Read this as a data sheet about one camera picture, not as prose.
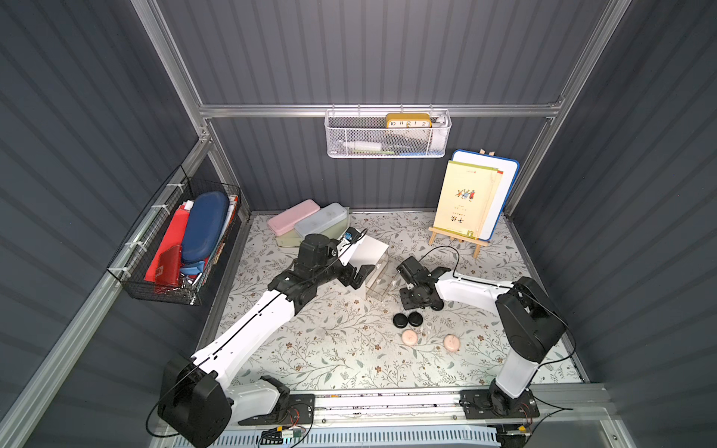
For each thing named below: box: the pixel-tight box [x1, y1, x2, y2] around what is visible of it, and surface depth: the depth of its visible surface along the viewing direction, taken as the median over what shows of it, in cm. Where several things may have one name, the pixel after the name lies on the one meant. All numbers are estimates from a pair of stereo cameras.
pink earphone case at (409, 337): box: [401, 328, 419, 348], surface depth 86 cm
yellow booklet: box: [433, 160, 505, 240], surface depth 96 cm
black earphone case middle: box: [407, 311, 424, 327], surface depth 90 cm
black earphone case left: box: [392, 312, 408, 329], surface depth 91 cm
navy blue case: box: [181, 191, 230, 265], surface depth 74 cm
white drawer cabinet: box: [348, 235, 390, 291], surface depth 92 cm
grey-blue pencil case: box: [294, 202, 349, 238], surface depth 106 cm
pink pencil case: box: [267, 198, 322, 237], surface depth 107 cm
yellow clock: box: [385, 112, 433, 129], surface depth 90 cm
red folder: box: [143, 204, 190, 293], surface depth 68 cm
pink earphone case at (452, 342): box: [442, 334, 462, 352], surface depth 85 cm
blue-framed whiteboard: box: [449, 149, 521, 242], surface depth 93 cm
